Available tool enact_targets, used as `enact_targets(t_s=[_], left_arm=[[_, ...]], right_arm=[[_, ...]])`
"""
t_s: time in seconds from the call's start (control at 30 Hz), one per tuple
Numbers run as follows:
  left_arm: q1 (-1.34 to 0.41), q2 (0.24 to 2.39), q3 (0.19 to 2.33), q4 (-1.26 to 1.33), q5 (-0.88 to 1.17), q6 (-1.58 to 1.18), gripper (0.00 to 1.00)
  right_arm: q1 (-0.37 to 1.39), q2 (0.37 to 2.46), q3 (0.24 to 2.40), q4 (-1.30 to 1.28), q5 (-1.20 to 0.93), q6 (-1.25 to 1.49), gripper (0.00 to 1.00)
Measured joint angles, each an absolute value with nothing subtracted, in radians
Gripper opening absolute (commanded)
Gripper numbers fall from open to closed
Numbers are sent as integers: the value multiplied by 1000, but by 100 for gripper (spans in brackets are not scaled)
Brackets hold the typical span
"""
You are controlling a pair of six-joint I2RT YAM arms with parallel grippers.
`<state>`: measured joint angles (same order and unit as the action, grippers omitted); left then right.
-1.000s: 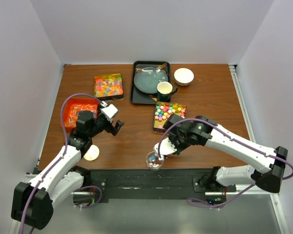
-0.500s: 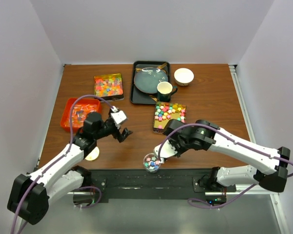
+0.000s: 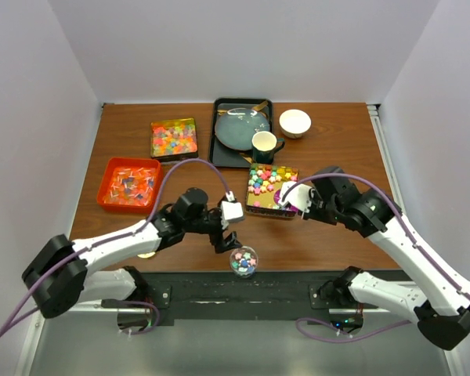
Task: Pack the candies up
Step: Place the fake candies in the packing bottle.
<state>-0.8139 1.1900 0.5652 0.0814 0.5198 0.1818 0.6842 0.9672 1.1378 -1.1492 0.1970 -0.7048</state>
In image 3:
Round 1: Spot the gummy candy tin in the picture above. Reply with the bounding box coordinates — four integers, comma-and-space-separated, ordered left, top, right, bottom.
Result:
150, 117, 198, 164

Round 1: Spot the dark green mug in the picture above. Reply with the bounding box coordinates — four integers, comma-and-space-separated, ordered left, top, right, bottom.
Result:
251, 131, 285, 165

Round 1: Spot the clear glass jar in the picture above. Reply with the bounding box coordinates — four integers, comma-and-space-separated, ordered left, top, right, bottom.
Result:
230, 246, 259, 277

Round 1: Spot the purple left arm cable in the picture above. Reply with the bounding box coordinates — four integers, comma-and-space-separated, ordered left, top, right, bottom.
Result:
0, 158, 236, 341

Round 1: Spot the black serving tray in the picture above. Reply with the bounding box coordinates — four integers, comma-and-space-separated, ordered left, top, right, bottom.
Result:
208, 97, 273, 168

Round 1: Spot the blue-grey ceramic plate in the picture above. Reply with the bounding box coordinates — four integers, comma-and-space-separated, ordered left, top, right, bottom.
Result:
215, 108, 270, 151

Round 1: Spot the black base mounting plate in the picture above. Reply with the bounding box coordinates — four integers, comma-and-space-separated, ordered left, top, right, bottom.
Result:
101, 269, 379, 326

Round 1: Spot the gold spoon on tray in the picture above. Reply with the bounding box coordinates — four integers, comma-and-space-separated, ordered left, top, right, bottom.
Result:
216, 100, 269, 115

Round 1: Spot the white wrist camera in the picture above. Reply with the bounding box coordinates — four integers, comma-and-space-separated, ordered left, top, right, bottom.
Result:
277, 181, 312, 214
219, 191, 244, 224

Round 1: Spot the star candy tin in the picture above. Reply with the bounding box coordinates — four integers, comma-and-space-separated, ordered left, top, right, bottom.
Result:
245, 163, 298, 219

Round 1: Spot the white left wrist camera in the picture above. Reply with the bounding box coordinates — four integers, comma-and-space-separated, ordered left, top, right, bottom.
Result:
219, 191, 244, 224

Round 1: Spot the white ceramic bowl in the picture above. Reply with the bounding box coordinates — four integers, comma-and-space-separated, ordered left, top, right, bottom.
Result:
279, 109, 312, 139

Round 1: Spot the purple plastic scoop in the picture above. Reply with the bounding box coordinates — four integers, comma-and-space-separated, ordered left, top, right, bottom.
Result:
273, 190, 298, 212

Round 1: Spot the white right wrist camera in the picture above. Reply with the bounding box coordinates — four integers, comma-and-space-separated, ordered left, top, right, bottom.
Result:
277, 181, 312, 214

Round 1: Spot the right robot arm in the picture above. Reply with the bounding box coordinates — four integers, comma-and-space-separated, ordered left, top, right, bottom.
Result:
284, 166, 470, 350

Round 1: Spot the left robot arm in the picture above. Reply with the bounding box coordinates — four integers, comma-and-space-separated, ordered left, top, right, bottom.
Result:
22, 188, 244, 319

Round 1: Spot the orange plastic candy box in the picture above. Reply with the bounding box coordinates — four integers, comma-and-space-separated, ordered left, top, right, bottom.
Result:
96, 157, 164, 215

